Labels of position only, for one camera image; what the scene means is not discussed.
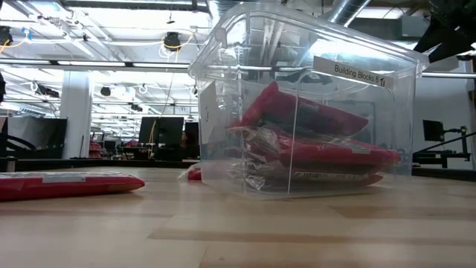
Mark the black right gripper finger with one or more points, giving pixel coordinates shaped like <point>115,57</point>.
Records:
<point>455,46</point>
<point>435,35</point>

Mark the red popcorn bag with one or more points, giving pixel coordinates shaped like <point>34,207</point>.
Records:
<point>327,152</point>
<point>194,175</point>
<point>327,180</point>
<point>63,186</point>
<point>297,111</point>

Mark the grey ventilation box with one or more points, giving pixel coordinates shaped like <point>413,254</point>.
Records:
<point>413,26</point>

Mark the small black monitor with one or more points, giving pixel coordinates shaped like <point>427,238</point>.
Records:
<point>433,130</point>

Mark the clear plastic storage bin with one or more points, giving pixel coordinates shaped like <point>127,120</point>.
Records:
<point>223,48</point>

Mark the black round ceiling speaker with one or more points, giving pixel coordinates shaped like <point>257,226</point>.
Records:
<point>105,91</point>

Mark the white pillar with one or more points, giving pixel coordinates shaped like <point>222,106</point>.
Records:
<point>76,119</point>

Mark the grey horizontal pipe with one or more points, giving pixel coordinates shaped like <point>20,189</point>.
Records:
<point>29,62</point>

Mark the dark partition panel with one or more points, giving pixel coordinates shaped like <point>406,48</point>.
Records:
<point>41,136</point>

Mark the silver ventilation duct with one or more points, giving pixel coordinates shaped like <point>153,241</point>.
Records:
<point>346,9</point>

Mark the black ceiling camera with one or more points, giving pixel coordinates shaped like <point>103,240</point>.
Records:
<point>172,40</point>

